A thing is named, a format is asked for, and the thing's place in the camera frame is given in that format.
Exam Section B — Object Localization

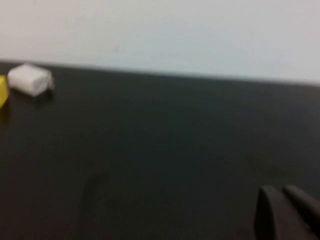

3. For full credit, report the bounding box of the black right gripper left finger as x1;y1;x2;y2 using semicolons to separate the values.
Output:
253;185;320;240

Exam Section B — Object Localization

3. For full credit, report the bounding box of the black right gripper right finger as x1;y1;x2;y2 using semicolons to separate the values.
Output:
282;184;320;235

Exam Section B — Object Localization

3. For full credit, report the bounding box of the white plug charger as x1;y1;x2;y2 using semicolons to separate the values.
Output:
6;63;55;97

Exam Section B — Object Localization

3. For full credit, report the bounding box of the yellow foam cube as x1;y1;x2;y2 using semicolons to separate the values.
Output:
0;75;10;109

